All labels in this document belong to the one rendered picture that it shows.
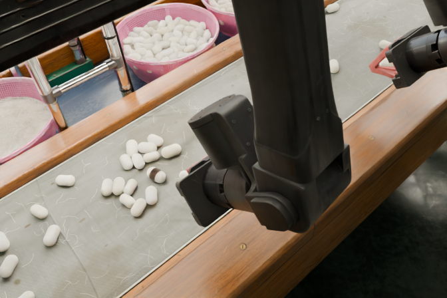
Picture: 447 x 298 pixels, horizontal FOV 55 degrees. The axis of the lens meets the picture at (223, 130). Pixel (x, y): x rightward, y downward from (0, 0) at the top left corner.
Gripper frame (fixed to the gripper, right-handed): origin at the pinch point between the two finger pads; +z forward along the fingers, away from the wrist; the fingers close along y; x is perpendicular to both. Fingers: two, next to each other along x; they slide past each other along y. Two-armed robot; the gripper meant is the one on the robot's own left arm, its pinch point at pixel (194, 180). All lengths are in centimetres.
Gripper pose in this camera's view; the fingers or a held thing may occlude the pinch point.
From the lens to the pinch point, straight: 61.2
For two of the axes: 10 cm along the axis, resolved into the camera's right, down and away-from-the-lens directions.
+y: -7.6, 5.0, -4.2
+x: 4.7, 8.6, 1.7
